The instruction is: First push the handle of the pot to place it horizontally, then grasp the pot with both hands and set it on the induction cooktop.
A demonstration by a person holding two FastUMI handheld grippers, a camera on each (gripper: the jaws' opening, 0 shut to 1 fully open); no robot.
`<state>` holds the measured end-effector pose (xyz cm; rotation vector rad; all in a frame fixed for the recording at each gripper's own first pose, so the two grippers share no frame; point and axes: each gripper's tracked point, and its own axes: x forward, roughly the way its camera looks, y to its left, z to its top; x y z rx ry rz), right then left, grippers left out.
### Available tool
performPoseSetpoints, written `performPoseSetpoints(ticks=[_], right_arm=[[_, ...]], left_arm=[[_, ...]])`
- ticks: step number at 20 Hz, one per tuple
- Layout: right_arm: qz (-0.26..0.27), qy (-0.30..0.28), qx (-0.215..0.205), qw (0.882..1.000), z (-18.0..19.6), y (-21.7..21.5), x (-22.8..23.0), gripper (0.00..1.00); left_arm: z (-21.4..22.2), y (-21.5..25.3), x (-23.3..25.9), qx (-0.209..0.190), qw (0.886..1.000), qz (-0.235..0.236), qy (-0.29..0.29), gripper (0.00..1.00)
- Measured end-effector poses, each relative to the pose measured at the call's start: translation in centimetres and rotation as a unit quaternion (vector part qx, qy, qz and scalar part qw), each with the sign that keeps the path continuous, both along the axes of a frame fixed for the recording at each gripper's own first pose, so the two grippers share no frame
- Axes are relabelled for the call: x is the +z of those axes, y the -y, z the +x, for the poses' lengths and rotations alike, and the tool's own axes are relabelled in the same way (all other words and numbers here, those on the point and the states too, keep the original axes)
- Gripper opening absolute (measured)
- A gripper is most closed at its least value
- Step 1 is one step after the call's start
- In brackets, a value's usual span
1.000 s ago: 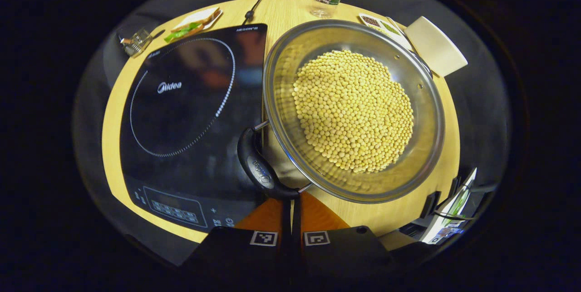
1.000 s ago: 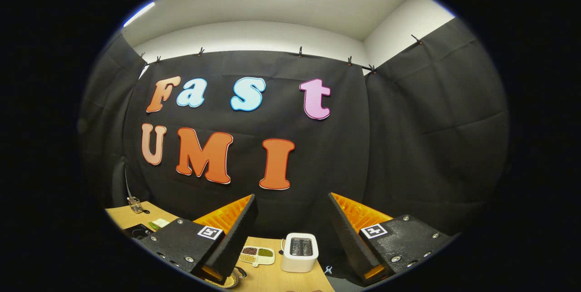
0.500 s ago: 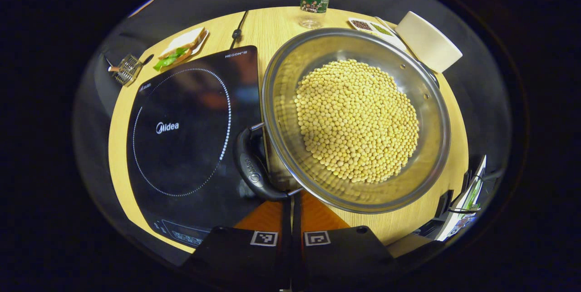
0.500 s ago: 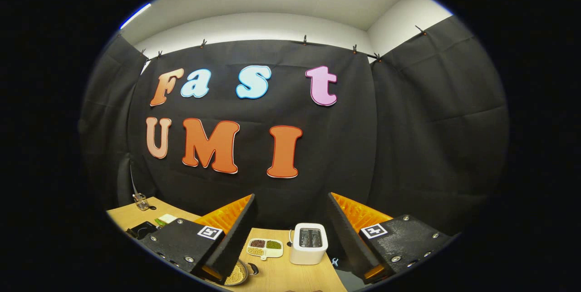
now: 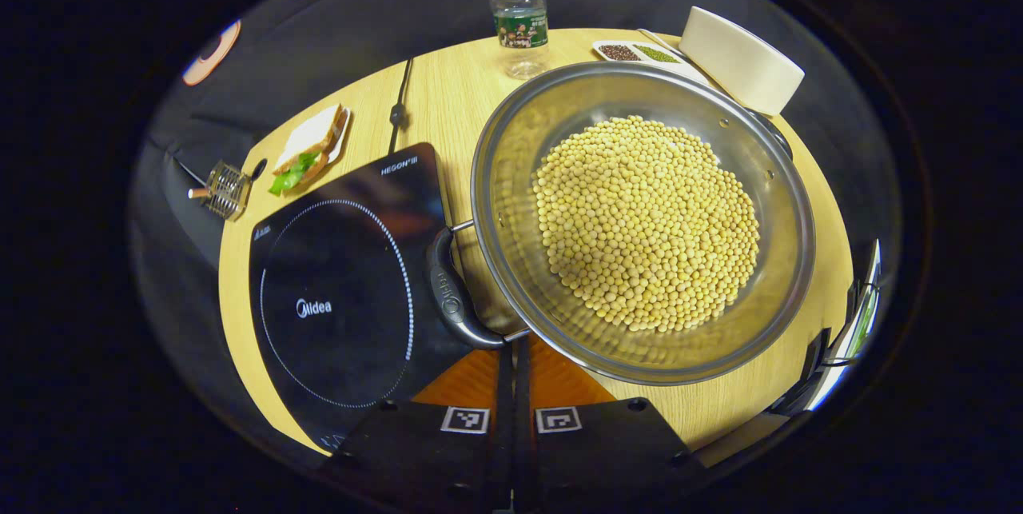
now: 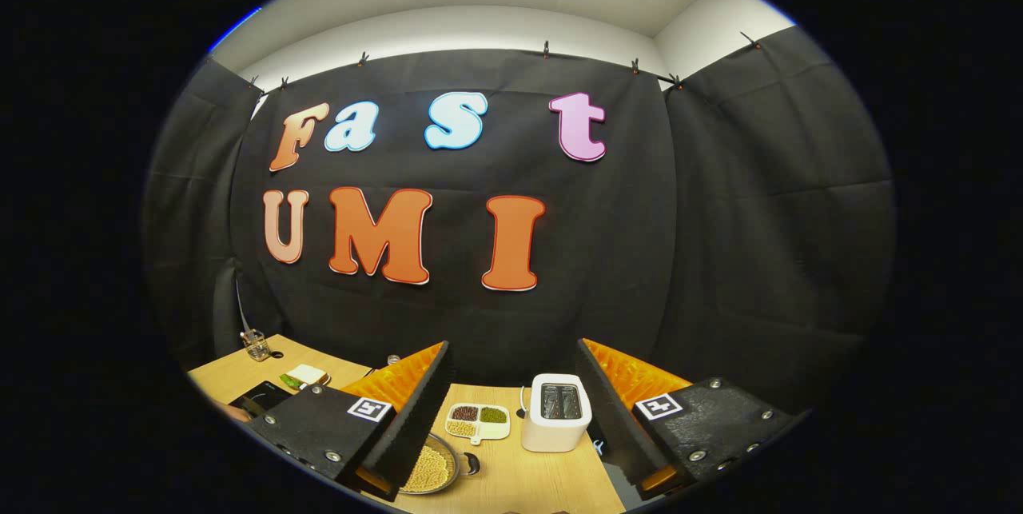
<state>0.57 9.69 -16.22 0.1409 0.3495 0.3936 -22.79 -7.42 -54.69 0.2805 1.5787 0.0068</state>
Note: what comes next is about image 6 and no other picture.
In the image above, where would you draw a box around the black backdrop cloth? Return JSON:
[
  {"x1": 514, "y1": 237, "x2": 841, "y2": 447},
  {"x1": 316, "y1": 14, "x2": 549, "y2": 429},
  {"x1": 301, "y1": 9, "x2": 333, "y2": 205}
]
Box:
[{"x1": 144, "y1": 26, "x2": 896, "y2": 419}]

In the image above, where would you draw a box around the small white dish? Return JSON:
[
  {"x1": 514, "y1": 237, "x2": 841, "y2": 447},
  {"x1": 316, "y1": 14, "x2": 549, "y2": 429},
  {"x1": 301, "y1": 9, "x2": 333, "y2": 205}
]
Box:
[{"x1": 280, "y1": 365, "x2": 330, "y2": 391}]

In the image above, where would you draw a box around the thin cable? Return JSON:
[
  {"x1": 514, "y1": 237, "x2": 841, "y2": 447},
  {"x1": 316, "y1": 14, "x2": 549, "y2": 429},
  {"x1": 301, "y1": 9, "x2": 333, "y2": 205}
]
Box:
[{"x1": 233, "y1": 274, "x2": 251, "y2": 335}]

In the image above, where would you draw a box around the row of black clips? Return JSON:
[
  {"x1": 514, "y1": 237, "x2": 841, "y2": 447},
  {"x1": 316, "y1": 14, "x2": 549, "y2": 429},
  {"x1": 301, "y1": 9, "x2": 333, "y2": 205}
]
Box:
[{"x1": 252, "y1": 30, "x2": 764, "y2": 91}]

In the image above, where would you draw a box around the large heap of soybeans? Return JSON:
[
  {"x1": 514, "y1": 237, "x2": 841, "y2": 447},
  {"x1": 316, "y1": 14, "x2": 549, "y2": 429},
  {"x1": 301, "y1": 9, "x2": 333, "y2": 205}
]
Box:
[{"x1": 400, "y1": 444, "x2": 451, "y2": 492}]

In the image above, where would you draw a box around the white divided plate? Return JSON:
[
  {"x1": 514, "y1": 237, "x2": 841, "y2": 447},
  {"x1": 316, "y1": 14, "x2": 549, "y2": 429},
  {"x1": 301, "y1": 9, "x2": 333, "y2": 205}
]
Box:
[{"x1": 445, "y1": 402, "x2": 512, "y2": 447}]

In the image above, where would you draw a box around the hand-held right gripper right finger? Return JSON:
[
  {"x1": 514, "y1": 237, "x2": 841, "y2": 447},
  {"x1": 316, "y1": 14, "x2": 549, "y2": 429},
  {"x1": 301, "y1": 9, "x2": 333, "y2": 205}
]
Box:
[{"x1": 577, "y1": 338, "x2": 800, "y2": 499}]

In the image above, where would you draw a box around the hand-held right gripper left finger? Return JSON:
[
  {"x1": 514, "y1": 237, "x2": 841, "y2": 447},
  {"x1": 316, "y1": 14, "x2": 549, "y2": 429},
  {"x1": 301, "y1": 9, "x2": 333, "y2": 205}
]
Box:
[{"x1": 244, "y1": 341, "x2": 454, "y2": 503}]

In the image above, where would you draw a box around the clear glass container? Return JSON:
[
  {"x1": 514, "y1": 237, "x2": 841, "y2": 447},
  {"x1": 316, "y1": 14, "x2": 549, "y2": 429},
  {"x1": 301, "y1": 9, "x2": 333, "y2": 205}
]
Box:
[{"x1": 240, "y1": 329, "x2": 273, "y2": 361}]

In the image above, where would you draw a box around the stainless steel pot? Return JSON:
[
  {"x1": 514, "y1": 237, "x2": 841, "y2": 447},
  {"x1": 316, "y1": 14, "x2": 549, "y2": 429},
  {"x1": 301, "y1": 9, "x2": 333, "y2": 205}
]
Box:
[{"x1": 397, "y1": 432, "x2": 482, "y2": 496}]

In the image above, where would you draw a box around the white toaster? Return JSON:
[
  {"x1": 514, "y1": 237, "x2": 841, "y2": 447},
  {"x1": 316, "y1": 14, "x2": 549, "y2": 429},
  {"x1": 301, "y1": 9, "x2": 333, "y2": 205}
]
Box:
[{"x1": 521, "y1": 373, "x2": 593, "y2": 453}]

